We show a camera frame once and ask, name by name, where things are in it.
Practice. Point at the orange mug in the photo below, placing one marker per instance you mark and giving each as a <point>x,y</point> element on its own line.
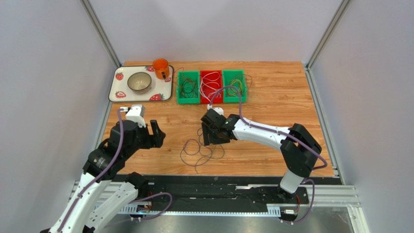
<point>161,68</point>

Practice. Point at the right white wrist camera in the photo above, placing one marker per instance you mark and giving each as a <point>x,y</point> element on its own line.
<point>219,110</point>

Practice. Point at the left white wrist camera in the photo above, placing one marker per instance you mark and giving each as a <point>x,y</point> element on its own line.
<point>135,113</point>

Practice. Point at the strawberry pattern tray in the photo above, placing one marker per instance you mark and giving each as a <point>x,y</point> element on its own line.
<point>120,92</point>

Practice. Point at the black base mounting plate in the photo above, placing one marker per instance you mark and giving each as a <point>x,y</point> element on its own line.
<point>217,195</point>

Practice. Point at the aluminium frame rail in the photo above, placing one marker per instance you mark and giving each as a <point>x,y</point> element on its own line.
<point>333,208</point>

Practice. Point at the beige ceramic bowl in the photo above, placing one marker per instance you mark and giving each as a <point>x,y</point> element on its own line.
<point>140,82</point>

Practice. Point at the green bin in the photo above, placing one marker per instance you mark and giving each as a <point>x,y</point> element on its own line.
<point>237,79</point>
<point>187,90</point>

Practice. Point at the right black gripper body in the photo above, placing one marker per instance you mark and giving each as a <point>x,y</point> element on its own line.
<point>213,125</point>

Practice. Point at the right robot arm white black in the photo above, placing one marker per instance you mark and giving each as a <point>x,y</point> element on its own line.
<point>299,149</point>

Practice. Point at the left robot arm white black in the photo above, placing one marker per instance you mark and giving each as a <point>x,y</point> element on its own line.
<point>81,214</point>

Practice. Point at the red bin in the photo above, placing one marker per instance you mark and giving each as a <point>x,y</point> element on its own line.
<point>210,82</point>

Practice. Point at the left green bin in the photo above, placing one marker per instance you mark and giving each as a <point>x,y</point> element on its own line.
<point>187,90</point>

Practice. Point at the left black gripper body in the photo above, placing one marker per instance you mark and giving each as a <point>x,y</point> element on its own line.
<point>144,140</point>

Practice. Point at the right green bin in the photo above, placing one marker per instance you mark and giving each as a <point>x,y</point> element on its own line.
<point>237,79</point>

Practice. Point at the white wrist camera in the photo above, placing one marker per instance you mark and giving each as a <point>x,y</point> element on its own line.
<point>219,110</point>
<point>135,113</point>

